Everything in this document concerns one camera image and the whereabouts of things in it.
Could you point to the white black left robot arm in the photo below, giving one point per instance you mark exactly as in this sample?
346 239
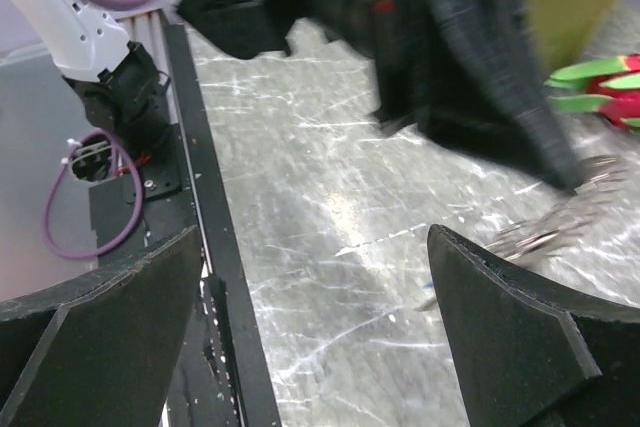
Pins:
114 77

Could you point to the olive green plastic bin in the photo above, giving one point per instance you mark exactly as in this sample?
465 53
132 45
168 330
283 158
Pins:
570 7

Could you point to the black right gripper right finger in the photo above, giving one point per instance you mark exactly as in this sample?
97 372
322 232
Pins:
529 351

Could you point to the red dragon fruit toy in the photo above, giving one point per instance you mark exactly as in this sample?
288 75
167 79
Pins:
607 87

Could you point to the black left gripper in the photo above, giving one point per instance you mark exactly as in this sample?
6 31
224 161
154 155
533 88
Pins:
462 72

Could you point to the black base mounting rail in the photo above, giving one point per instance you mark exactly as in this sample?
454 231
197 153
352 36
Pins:
221 376

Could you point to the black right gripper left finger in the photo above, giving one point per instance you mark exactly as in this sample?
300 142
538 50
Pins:
100 349

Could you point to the round metal key ring plate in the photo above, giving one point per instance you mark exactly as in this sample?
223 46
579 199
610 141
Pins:
528 242

